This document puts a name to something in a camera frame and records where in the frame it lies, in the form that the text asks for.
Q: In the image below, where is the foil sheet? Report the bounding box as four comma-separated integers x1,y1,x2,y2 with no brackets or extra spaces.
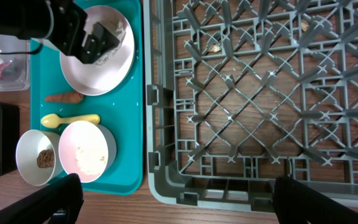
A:
94,20,126,66

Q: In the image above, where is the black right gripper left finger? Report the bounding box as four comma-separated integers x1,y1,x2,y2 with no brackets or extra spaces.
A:
0,174,84,223

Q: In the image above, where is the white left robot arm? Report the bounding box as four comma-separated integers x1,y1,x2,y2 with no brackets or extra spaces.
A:
0,0,120,64

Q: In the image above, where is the white round plate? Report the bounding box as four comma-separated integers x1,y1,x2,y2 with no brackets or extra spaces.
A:
60,5,135,96

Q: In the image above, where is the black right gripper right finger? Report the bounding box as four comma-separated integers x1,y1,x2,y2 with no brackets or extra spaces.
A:
272,176,358,224

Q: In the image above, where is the brown food piece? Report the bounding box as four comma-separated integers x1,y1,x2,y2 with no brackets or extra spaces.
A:
37,149,55,169

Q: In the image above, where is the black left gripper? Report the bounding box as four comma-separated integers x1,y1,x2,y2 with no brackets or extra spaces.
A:
44,0,119,64

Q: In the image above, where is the teal serving tray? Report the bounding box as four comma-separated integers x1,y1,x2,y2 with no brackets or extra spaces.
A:
30,0,145,195

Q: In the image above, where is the white small bowl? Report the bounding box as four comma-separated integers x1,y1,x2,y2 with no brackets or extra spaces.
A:
16,129,63,186

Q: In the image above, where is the yellow plastic spoon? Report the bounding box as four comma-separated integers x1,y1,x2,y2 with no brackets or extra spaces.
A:
41,113,101,129

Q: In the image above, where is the grey dishwasher rack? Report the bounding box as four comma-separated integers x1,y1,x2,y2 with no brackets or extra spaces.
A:
143,0,358,212

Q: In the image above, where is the clear plastic bin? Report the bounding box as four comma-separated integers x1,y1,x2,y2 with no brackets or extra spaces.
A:
0,35,30,91

